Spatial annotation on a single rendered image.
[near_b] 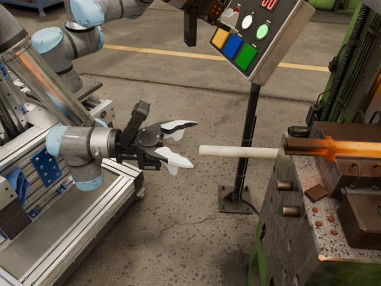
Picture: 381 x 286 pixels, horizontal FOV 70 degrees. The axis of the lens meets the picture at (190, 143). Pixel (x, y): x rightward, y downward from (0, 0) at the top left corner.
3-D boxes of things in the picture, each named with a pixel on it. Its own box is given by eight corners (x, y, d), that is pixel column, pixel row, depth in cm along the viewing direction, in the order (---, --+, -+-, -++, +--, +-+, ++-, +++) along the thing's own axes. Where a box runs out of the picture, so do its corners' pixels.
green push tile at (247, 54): (244, 71, 93) (257, 51, 90) (234, 62, 98) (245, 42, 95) (248, 72, 94) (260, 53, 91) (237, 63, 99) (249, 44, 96)
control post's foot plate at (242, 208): (217, 213, 165) (219, 204, 159) (217, 184, 181) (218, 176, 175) (254, 215, 163) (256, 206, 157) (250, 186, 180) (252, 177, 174)
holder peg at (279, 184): (275, 192, 70) (278, 185, 68) (274, 184, 72) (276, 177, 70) (291, 193, 70) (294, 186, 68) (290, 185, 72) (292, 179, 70)
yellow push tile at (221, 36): (219, 48, 107) (229, 30, 104) (211, 41, 112) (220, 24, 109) (222, 50, 108) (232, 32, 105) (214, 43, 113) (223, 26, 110)
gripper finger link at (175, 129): (191, 131, 74) (161, 143, 71) (191, 113, 70) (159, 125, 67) (197, 137, 72) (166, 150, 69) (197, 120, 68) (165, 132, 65)
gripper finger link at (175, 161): (194, 180, 61) (164, 161, 66) (194, 162, 57) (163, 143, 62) (185, 188, 60) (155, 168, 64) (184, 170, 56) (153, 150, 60)
